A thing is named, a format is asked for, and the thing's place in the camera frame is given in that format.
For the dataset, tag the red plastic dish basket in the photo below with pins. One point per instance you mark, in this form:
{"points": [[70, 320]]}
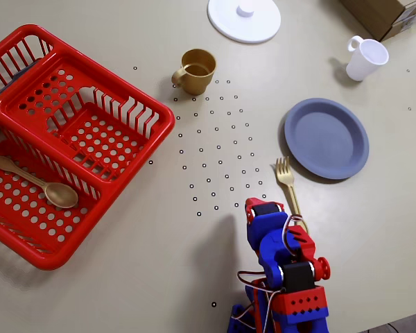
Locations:
{"points": [[167, 119]]}

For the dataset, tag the grey plastic fork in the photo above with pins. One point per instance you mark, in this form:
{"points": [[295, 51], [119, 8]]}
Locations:
{"points": [[26, 69]]}

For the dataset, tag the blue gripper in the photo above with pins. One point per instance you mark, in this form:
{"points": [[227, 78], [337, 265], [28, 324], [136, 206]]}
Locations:
{"points": [[265, 210]]}

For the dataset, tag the brown cardboard box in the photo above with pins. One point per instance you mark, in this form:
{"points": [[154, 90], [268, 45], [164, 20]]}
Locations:
{"points": [[371, 14]]}

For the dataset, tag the gold plastic fork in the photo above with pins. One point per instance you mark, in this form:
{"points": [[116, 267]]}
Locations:
{"points": [[285, 177]]}

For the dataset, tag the white round lid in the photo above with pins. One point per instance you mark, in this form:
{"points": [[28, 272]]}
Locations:
{"points": [[229, 24]]}

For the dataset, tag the grey plastic plate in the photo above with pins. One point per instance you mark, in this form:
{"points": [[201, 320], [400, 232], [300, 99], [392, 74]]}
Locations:
{"points": [[326, 138]]}

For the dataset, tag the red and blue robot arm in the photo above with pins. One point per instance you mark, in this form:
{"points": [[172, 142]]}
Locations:
{"points": [[298, 277]]}

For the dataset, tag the gold plastic spoon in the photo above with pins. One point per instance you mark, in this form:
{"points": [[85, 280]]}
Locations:
{"points": [[60, 196]]}

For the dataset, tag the gold plastic cup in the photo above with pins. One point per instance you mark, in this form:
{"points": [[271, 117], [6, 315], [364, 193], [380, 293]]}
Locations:
{"points": [[196, 85]]}

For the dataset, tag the white plastic cup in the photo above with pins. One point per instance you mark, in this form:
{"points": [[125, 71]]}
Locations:
{"points": [[358, 67]]}

